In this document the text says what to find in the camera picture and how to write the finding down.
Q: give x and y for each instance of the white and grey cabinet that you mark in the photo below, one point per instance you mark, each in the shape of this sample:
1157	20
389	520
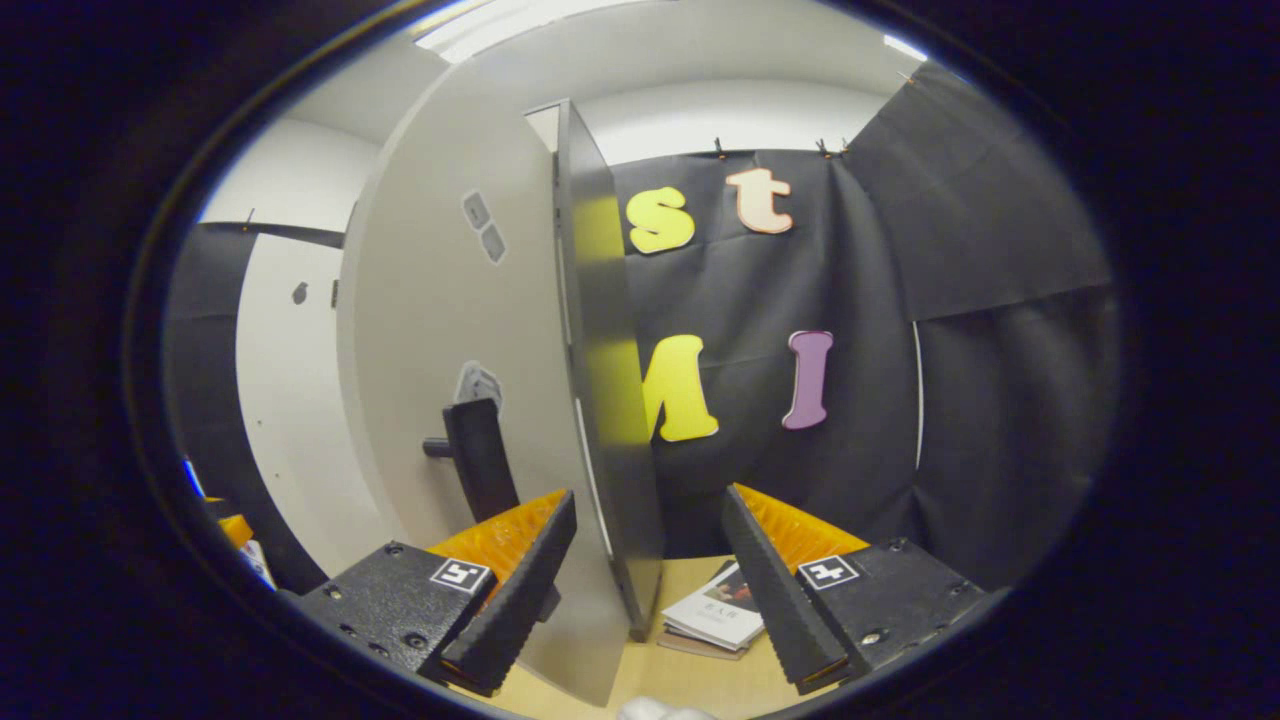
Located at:
610	300

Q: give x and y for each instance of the white book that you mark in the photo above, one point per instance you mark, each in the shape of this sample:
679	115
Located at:
715	612

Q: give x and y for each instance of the ceiling light panel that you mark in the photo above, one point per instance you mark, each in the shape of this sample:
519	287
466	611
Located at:
480	30
905	47

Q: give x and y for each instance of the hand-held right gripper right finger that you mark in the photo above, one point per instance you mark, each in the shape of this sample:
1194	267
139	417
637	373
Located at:
775	600

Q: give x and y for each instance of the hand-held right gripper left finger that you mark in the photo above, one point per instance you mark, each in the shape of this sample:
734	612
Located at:
520	600

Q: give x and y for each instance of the white cabinet door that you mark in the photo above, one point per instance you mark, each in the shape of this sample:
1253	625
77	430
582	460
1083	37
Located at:
290	420
430	330

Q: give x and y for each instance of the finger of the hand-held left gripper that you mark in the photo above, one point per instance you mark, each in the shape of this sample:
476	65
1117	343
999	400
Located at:
235	530

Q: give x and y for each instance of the brown book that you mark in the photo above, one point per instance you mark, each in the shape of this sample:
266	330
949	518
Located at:
700	648

